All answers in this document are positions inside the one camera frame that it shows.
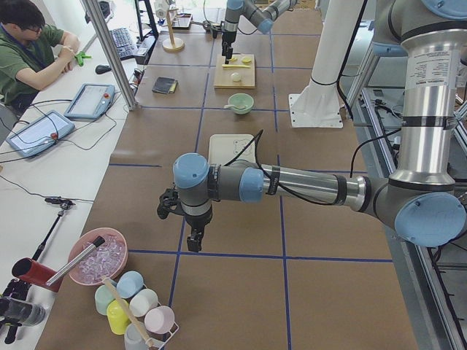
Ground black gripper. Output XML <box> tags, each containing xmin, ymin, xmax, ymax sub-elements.
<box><xmin>157</xmin><ymin>187</ymin><xmax>212</xmax><ymax>252</ymax></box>
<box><xmin>210</xmin><ymin>21</ymin><xmax>236</xmax><ymax>55</ymax></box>

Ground white ceramic spoon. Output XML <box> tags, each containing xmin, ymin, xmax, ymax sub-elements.
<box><xmin>223</xmin><ymin>104</ymin><xmax>246</xmax><ymax>109</ymax></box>

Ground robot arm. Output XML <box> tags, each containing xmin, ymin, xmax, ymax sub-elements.
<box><xmin>215</xmin><ymin>0</ymin><xmax>297</xmax><ymax>63</ymax></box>
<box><xmin>157</xmin><ymin>1</ymin><xmax>466</xmax><ymax>252</ymax></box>

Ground light green bowl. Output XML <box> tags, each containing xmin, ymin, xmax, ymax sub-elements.
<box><xmin>228</xmin><ymin>93</ymin><xmax>255</xmax><ymax>114</ymax></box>

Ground pink bowl with ice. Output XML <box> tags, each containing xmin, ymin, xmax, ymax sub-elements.
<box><xmin>69</xmin><ymin>227</ymin><xmax>128</xmax><ymax>286</ymax></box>

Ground yellow plastic knife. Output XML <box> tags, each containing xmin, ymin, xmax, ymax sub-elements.
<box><xmin>221</xmin><ymin>64</ymin><xmax>252</xmax><ymax>69</ymax></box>

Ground wooden cutting board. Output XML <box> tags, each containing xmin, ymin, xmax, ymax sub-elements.
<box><xmin>213</xmin><ymin>54</ymin><xmax>256</xmax><ymax>89</ymax></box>

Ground wooden stand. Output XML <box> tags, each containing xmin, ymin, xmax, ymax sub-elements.
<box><xmin>162</xmin><ymin>10</ymin><xmax>185</xmax><ymax>53</ymax></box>

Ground grey folded cloth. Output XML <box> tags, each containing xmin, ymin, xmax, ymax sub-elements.
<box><xmin>152</xmin><ymin>77</ymin><xmax>176</xmax><ymax>94</ymax></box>

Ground yellow sponge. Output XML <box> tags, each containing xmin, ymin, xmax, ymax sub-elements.
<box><xmin>169</xmin><ymin>80</ymin><xmax>178</xmax><ymax>94</ymax></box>

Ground blue cup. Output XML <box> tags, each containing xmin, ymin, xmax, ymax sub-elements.
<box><xmin>117</xmin><ymin>271</ymin><xmax>144</xmax><ymax>299</ymax></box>

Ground white cup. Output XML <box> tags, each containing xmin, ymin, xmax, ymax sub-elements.
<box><xmin>129</xmin><ymin>288</ymin><xmax>158</xmax><ymax>317</ymax></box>

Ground pink cup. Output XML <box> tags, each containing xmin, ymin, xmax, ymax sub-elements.
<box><xmin>144</xmin><ymin>306</ymin><xmax>175</xmax><ymax>334</ymax></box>

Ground white bear tray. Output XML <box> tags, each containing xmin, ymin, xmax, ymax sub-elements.
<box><xmin>208</xmin><ymin>134</ymin><xmax>253</xmax><ymax>166</ymax></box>

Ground black keyboard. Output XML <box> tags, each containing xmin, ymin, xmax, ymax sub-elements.
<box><xmin>110</xmin><ymin>28</ymin><xmax>137</xmax><ymax>61</ymax></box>

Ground green cup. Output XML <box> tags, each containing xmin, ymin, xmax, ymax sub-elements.
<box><xmin>94</xmin><ymin>285</ymin><xmax>114</xmax><ymax>316</ymax></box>

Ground yellow cup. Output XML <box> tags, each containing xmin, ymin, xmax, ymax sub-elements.
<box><xmin>107</xmin><ymin>300</ymin><xmax>131</xmax><ymax>335</ymax></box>

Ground grey cup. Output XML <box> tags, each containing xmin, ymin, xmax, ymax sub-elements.
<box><xmin>124</xmin><ymin>324</ymin><xmax>150</xmax><ymax>350</ymax></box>

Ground black computer mouse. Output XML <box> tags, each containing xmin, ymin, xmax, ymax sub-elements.
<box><xmin>95</xmin><ymin>65</ymin><xmax>112</xmax><ymax>75</ymax></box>

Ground black selfie stick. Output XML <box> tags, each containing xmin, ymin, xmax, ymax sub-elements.
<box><xmin>31</xmin><ymin>197</ymin><xmax>75</xmax><ymax>261</ymax></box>

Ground blue teach pendant far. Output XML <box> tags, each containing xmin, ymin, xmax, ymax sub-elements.
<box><xmin>64</xmin><ymin>83</ymin><xmax>115</xmax><ymax>120</ymax></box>

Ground blue teach pendant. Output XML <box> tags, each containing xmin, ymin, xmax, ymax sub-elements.
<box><xmin>64</xmin><ymin>83</ymin><xmax>115</xmax><ymax>120</ymax></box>
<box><xmin>6</xmin><ymin>110</ymin><xmax>75</xmax><ymax>158</ymax></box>

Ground red cylinder holder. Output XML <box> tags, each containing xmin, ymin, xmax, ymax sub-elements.
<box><xmin>12</xmin><ymin>257</ymin><xmax>62</xmax><ymax>292</ymax></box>

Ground blue teach pendant near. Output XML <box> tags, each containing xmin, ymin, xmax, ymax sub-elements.
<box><xmin>6</xmin><ymin>110</ymin><xmax>75</xmax><ymax>158</ymax></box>

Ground person in green shirt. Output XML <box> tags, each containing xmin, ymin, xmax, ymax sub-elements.
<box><xmin>1</xmin><ymin>1</ymin><xmax>80</xmax><ymax>115</ymax></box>

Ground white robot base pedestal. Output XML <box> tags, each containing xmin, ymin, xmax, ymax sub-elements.
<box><xmin>289</xmin><ymin>0</ymin><xmax>366</xmax><ymax>128</ymax></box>

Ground aluminium frame post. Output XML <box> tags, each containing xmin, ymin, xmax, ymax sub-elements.
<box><xmin>82</xmin><ymin>0</ymin><xmax>137</xmax><ymax>111</ymax></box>

